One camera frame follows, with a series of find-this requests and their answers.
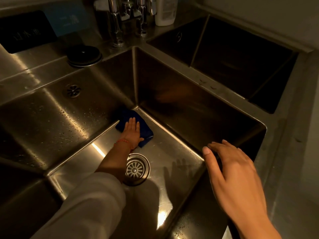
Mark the blue label plate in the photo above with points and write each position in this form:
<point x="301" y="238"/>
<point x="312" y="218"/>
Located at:
<point x="66" y="19"/>

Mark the black label plate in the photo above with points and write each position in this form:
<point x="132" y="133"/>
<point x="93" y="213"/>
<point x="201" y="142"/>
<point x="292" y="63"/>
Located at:
<point x="25" y="32"/>

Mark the round overflow cover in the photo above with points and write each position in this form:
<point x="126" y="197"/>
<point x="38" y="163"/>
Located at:
<point x="73" y="91"/>
<point x="179" y="37"/>

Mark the person's left forearm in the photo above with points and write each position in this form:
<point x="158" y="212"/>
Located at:
<point x="114" y="161"/>

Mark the light grey sleeve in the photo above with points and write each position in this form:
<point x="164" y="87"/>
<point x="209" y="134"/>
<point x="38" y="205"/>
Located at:
<point x="84" y="211"/>

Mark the stainless steel sink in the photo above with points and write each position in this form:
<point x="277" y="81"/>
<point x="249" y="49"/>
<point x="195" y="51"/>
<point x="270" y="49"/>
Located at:
<point x="62" y="116"/>

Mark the blue cleaning cloth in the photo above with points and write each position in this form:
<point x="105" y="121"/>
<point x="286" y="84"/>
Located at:
<point x="147" y="134"/>

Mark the person's left hand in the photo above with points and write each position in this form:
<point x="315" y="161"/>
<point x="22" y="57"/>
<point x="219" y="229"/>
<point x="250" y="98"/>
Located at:
<point x="132" y="135"/>

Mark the white spray bottle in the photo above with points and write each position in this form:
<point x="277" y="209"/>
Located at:
<point x="165" y="12"/>

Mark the round black sink stopper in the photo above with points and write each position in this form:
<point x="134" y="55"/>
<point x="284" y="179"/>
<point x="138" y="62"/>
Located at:
<point x="84" y="55"/>

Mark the person's right hand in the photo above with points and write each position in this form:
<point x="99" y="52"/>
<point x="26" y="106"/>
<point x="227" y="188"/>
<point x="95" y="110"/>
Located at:
<point x="239" y="191"/>

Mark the small chrome tap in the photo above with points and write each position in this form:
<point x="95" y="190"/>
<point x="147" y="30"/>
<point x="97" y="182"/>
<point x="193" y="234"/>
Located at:
<point x="115" y="27"/>

